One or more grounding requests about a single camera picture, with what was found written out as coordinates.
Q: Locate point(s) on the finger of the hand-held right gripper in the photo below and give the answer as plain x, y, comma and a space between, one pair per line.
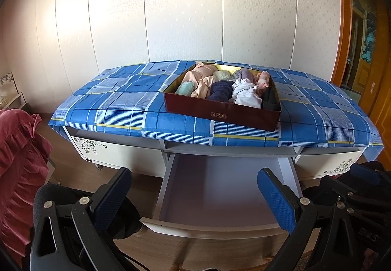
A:
366, 175
357, 199

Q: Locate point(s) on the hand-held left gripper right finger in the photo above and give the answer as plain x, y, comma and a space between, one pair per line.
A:
276, 197

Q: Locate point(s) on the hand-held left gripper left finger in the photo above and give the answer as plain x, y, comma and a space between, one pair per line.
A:
113, 194

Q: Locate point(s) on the black sock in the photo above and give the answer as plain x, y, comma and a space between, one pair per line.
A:
271, 100

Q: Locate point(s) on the maroon tin box gold inside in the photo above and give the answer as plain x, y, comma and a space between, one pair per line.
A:
220, 113

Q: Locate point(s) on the white sock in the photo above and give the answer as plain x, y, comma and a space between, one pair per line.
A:
247, 95

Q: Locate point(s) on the pale pink cuffed sock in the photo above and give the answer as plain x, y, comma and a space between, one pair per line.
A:
263, 81

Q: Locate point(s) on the navy sock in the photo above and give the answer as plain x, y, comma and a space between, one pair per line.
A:
224, 90

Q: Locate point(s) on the light teal sock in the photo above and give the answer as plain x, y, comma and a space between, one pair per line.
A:
185, 88

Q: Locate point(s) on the beige knit sock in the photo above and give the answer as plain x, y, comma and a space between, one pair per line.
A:
221, 76

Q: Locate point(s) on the peach pink sock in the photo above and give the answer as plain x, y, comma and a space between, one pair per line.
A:
201, 71

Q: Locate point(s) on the blue plaid cloth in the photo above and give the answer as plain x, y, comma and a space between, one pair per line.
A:
122, 106

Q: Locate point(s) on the red ruffled cloth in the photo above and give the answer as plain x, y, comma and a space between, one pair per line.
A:
18, 161

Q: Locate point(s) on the wooden door with blue glass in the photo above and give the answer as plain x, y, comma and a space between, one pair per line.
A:
365, 45

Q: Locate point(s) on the white floral side furniture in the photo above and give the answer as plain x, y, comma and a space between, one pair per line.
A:
10, 87

